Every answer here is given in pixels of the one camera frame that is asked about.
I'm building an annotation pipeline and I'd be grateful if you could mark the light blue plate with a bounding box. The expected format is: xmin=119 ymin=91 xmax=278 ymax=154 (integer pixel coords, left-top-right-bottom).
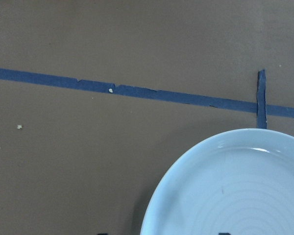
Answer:
xmin=140 ymin=129 xmax=294 ymax=235

